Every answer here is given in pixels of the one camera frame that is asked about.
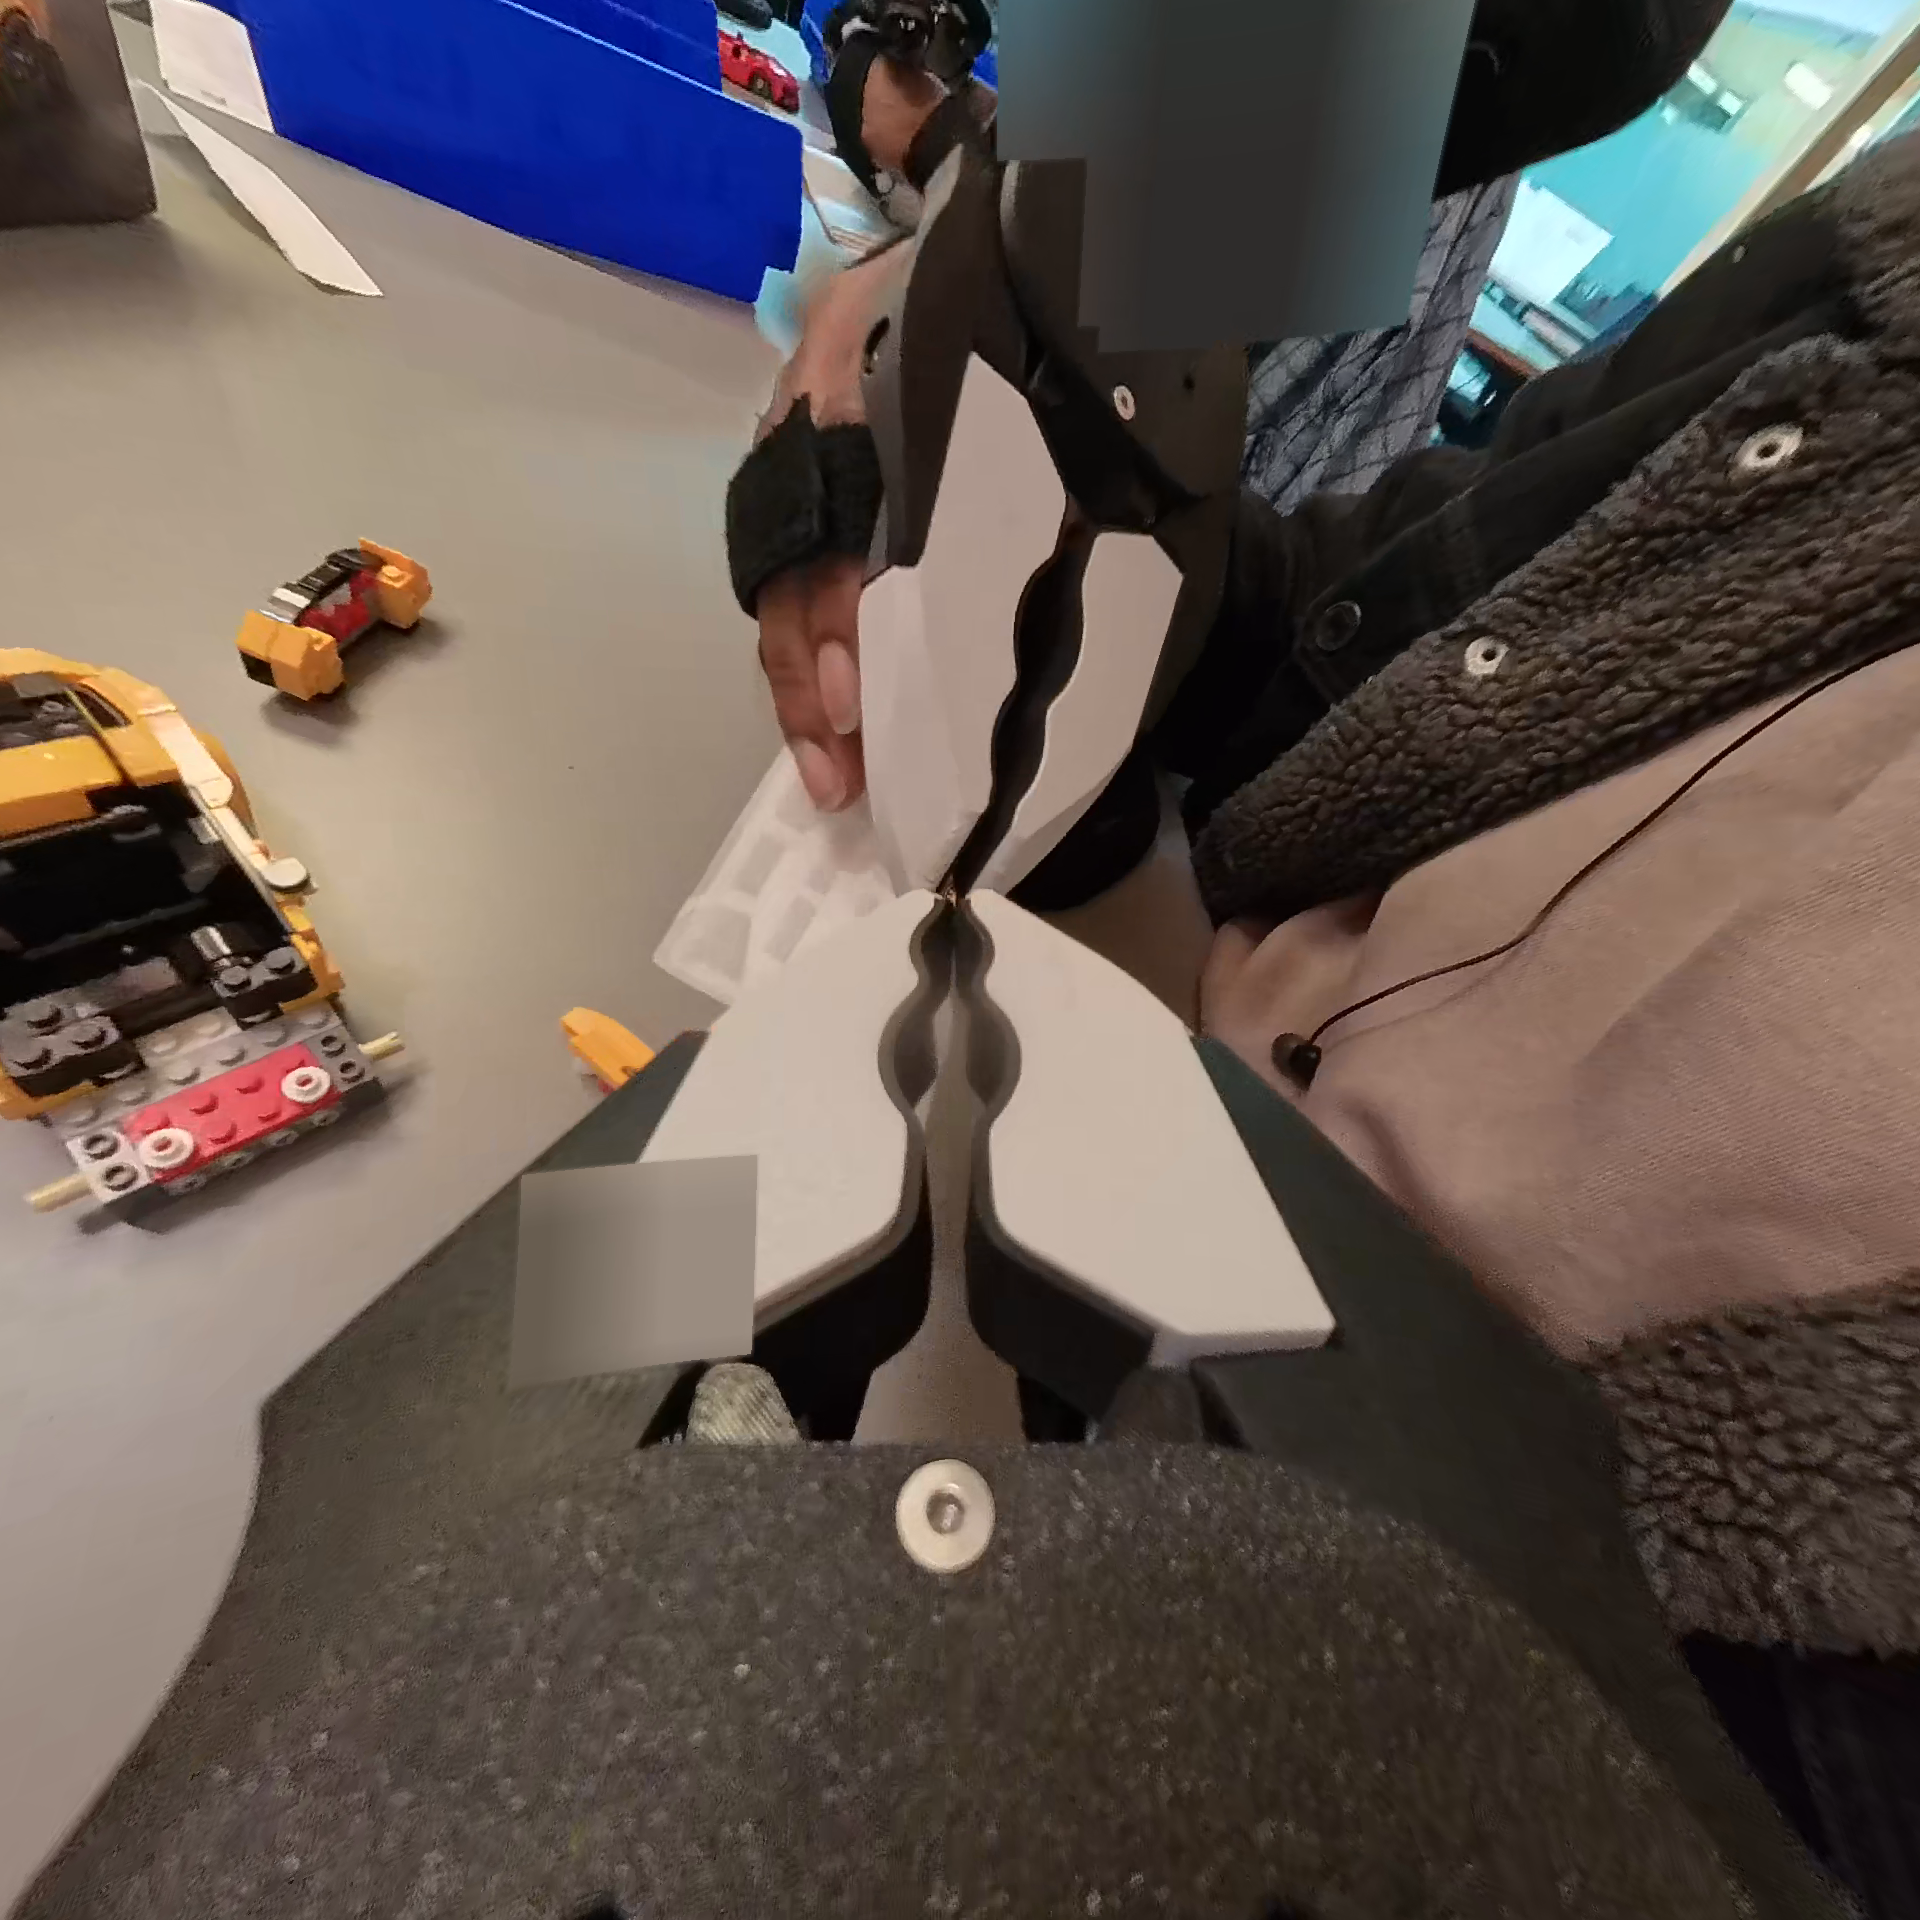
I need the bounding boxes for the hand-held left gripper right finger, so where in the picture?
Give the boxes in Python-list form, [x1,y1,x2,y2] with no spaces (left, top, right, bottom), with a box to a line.
[944,890,1336,1446]

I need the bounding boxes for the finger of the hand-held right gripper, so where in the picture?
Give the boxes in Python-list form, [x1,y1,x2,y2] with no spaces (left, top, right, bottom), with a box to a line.
[961,525,1190,894]
[857,348,1076,894]

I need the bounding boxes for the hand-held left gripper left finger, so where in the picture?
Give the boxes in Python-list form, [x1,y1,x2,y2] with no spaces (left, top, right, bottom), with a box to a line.
[636,888,962,1446]

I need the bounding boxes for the lego sticker sheet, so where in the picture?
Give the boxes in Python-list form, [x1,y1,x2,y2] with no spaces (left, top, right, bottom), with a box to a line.
[652,745,939,1008]

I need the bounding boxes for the orange white red lego subassembly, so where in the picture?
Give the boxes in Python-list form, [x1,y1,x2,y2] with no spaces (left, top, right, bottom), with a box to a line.
[558,1005,659,1101]

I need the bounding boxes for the yellow lego car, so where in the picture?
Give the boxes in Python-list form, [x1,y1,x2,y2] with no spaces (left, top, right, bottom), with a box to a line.
[0,645,408,1216]

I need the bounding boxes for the red lego car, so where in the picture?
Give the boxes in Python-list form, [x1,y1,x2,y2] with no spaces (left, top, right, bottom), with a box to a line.
[714,26,808,110]

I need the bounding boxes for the black orange lego bumper assembly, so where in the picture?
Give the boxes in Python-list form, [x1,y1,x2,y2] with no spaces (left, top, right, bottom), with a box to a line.
[235,535,435,702]

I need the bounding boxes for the dark lego set box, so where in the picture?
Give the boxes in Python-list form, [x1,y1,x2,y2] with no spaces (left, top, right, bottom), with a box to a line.
[0,0,159,232]

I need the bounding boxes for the person's right hand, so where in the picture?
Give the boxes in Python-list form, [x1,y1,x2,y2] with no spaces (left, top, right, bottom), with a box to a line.
[751,195,911,815]

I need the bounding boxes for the dark plaid cloth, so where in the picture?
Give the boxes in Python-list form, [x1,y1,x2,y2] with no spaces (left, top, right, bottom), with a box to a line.
[1240,176,1522,515]

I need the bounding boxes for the beige shirt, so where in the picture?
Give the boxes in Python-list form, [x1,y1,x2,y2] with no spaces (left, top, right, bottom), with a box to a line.
[1199,632,1920,1360]

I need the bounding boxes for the blue plastic bin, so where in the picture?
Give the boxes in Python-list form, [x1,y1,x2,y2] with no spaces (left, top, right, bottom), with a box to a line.
[233,0,808,311]

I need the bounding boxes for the white paper scrap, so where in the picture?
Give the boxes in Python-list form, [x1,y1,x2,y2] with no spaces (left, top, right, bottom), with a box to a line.
[131,0,386,300]

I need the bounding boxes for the dark wired earphone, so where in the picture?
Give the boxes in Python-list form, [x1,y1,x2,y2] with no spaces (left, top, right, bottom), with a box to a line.
[1269,644,1920,1089]

